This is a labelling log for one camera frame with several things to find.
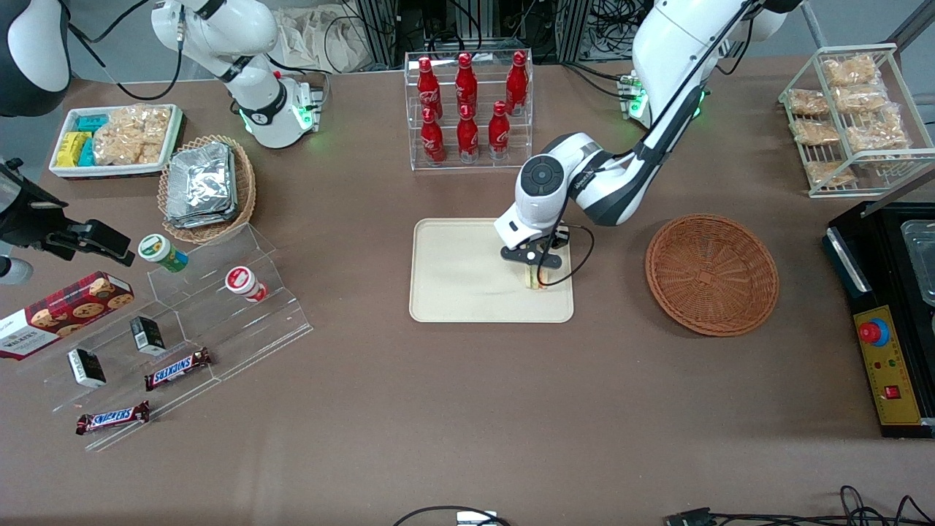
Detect silver metal tray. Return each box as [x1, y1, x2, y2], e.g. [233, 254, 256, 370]
[902, 219, 935, 308]

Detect black tangled table cable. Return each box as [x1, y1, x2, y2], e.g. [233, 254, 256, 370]
[712, 484, 935, 526]

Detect red tartan cookie box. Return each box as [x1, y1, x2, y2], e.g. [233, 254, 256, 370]
[0, 271, 135, 361]

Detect red yogurt cup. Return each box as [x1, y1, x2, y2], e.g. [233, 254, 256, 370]
[225, 267, 268, 302]

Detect brown Snickers bar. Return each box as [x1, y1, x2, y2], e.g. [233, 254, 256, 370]
[75, 400, 151, 436]
[144, 347, 213, 392]

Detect white cloth bag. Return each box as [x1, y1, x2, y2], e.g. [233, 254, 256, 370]
[274, 6, 381, 74]

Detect small deep wicker basket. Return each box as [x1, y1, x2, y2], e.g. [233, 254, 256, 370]
[158, 134, 256, 244]

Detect clear acrylic stepped stand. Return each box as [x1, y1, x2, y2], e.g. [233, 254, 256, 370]
[146, 223, 315, 384]
[15, 303, 220, 452]

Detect red cola bottle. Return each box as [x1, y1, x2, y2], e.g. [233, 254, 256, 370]
[456, 53, 478, 118]
[421, 107, 446, 165]
[488, 101, 511, 161]
[507, 51, 529, 118]
[457, 104, 480, 163]
[417, 56, 442, 121]

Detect white rectangular snack tray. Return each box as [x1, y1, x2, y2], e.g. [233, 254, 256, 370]
[49, 104, 183, 180]

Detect green yogurt cup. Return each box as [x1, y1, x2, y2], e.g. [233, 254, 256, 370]
[138, 234, 189, 273]

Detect silver foil pack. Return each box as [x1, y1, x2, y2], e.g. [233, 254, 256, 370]
[168, 142, 237, 218]
[165, 205, 239, 229]

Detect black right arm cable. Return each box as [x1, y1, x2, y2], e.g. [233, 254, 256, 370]
[67, 0, 185, 102]

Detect clear rice cracker bag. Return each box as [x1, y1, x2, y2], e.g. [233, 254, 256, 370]
[93, 104, 172, 167]

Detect beige plastic tray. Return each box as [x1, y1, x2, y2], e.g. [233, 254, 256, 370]
[409, 218, 575, 324]

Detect clear acrylic bottle rack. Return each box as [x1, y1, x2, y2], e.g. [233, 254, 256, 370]
[404, 50, 534, 172]

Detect black control box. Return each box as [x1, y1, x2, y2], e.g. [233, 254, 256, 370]
[824, 199, 935, 439]

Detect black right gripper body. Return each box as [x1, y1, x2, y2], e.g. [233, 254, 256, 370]
[0, 161, 70, 248]

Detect yellow snack pack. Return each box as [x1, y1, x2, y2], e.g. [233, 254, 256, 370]
[56, 131, 92, 167]

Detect small black box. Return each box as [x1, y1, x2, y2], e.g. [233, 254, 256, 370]
[67, 348, 107, 389]
[130, 316, 166, 357]

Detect wide shallow wicker basket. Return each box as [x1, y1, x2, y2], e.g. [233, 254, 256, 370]
[645, 213, 779, 338]

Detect white wire rack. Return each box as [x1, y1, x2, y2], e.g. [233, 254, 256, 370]
[778, 42, 935, 199]

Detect black looped table cable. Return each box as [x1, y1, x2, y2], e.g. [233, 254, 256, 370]
[393, 504, 512, 526]

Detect clear bag of crackers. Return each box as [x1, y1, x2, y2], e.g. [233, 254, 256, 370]
[833, 84, 888, 114]
[822, 55, 881, 88]
[806, 161, 855, 188]
[846, 110, 911, 153]
[791, 118, 841, 145]
[789, 89, 831, 116]

